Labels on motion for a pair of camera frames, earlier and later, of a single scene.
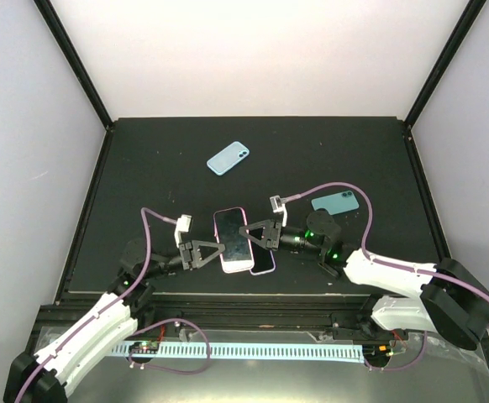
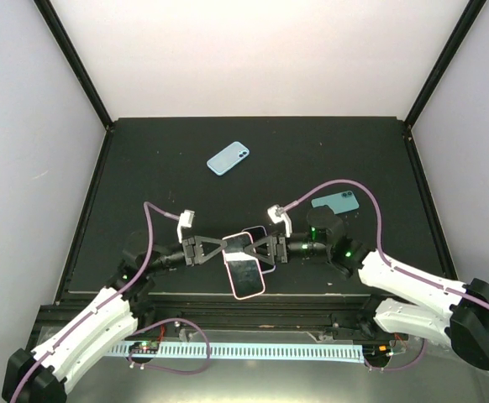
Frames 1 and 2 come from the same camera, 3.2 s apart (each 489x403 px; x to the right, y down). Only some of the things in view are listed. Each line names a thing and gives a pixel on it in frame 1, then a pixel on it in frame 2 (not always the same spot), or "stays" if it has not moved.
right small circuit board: x=376 y=353 stays
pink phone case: x=237 y=255 → x=244 y=270
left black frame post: x=67 y=48 stays
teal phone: x=337 y=203 stays
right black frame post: x=459 y=36 stays
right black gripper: x=272 y=231 → x=278 y=248
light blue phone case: x=228 y=157 stays
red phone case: x=237 y=254 → x=244 y=269
